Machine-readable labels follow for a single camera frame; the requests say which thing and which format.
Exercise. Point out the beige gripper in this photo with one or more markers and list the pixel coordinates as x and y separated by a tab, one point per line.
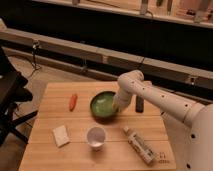
117	105

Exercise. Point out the wooden table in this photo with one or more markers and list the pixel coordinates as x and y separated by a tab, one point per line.
42	154

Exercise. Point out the black chair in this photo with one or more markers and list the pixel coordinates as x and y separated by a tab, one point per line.
12	90

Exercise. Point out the white plastic bottle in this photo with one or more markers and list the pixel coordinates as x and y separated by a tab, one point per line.
139	145

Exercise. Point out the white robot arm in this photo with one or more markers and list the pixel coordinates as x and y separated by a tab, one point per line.
197	116

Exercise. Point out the white paper cup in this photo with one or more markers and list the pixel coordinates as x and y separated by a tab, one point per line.
96	137

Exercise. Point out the black rectangular remote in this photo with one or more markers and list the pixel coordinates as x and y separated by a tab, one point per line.
139	105

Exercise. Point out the green ceramic bowl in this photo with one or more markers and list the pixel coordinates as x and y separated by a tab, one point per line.
101	105

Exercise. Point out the orange carrot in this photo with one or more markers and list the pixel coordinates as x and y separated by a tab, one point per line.
73	101

